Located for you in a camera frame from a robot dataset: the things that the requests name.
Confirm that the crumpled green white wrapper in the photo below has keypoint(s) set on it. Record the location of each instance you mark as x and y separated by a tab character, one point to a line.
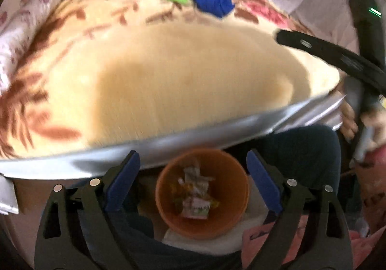
195	208

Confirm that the orange plastic trash bin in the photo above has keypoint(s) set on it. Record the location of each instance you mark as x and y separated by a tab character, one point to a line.
229	188

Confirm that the white cloth under bin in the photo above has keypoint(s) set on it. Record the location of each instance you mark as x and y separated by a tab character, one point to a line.
230	242

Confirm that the person's right hand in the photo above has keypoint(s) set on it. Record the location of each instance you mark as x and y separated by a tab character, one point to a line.
374	118

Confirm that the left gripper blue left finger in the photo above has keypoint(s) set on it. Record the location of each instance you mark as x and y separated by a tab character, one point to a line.
118	181

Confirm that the crumpled paper trash pile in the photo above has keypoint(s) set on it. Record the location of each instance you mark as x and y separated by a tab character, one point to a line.
193	184

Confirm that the yellow floral plush blanket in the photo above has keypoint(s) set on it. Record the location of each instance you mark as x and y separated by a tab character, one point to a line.
104	72

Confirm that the pink floral white quilt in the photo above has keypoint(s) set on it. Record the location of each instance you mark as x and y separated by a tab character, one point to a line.
20	21

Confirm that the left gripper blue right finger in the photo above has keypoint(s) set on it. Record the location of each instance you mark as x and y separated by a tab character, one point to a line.
267	179

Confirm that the dark blue jeans leg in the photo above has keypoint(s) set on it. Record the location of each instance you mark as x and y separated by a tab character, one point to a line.
310	155

